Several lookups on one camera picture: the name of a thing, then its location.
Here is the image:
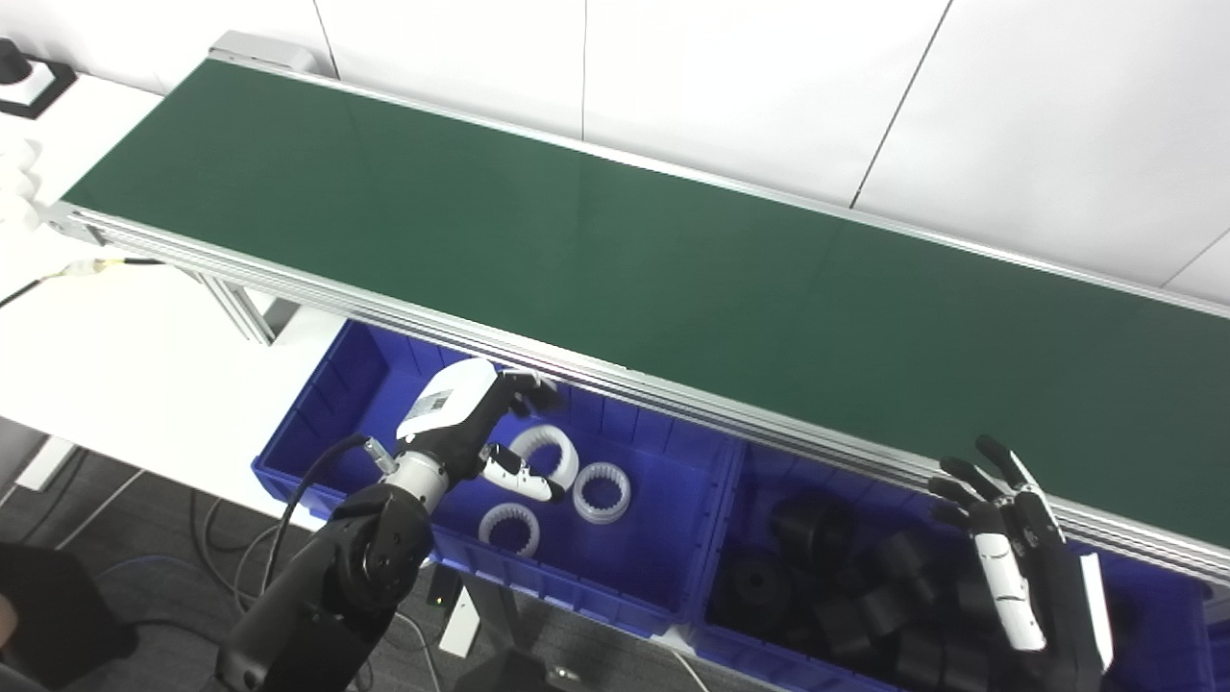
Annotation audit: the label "white floor cable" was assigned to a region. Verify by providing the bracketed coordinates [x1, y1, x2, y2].
[187, 488, 282, 616]

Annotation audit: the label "black device on white base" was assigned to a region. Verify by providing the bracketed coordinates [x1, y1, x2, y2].
[0, 60, 78, 120]

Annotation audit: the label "blue bin with black parts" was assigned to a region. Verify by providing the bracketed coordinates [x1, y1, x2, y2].
[687, 437, 1217, 692]

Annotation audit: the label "black rounded floor object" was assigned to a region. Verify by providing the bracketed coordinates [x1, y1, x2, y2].
[0, 543, 137, 689]

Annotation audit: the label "empty blue plastic bin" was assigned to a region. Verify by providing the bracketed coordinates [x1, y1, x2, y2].
[1206, 615, 1230, 692]

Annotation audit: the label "grey conveyor end housing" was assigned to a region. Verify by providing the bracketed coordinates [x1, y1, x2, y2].
[209, 31, 332, 76]

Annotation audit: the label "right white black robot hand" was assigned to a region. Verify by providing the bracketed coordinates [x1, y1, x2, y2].
[927, 434, 1116, 692]

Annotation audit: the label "green conveyor belt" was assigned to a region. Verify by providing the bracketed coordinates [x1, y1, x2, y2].
[43, 31, 1230, 587]
[62, 60, 1230, 549]

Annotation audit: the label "black stand base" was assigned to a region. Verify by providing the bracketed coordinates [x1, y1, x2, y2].
[480, 649, 589, 692]

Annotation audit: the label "blue bin with white rings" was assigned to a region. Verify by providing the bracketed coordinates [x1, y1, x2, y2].
[252, 319, 746, 640]

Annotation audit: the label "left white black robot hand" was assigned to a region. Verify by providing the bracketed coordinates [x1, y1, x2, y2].
[396, 358, 568, 504]

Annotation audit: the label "black cylindrical plastic part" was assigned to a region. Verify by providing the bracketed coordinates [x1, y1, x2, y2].
[769, 495, 853, 570]
[947, 572, 1000, 630]
[721, 553, 800, 618]
[874, 529, 930, 584]

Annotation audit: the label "white power strip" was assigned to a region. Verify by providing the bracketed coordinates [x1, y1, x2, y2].
[437, 586, 481, 659]

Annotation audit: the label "white toothed plastic ring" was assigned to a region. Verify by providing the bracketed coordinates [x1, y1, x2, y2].
[574, 461, 632, 525]
[507, 425, 580, 491]
[478, 502, 541, 558]

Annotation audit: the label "aluminium conveyor leg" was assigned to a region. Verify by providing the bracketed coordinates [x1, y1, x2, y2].
[192, 269, 299, 347]

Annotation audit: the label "yellow white cable connector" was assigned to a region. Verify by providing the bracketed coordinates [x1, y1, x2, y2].
[0, 257, 164, 310]

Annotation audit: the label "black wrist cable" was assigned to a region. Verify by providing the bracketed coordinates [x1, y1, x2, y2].
[261, 434, 395, 597]

